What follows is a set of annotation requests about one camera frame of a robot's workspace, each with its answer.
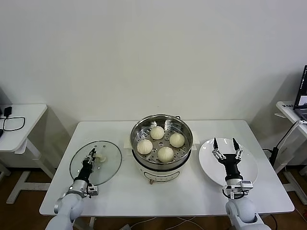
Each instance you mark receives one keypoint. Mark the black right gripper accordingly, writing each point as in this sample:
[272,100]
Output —
[231,165]

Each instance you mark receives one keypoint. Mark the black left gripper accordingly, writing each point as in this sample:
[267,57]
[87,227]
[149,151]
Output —
[85,170]

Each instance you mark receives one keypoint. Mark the white steamed baozi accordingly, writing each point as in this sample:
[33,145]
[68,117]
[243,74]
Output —
[177,140]
[165,154]
[144,146]
[157,133]

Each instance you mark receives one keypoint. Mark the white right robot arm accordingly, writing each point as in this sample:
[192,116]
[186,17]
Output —
[242,210]

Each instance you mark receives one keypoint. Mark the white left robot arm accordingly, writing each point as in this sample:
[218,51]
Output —
[72,206]

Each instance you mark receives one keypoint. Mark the stainless steel steamer basket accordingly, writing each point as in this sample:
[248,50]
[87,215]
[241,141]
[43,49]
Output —
[182,153]

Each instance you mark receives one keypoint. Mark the white round plate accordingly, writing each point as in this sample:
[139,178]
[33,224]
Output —
[208,163]

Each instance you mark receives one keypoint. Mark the black power box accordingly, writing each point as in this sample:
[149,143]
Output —
[274,155]

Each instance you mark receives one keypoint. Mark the white electric cooker pot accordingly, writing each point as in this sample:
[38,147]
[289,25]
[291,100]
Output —
[163,175]

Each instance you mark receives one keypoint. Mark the white floor power strip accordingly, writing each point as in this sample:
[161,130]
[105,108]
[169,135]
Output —
[126,227]

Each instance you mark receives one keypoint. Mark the white side desk with adapter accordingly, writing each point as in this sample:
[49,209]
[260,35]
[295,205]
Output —
[33,112]

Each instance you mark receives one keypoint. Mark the dark open laptop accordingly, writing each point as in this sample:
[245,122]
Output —
[302,95]

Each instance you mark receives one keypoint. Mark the black power adapter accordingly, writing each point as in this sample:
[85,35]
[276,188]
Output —
[8,111]

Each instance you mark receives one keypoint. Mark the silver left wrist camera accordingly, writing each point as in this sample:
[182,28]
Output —
[93,191]

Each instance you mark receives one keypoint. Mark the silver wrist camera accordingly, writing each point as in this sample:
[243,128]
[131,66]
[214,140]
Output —
[93,191]
[246,185]

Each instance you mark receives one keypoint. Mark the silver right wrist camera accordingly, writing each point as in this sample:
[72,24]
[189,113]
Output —
[246,185]

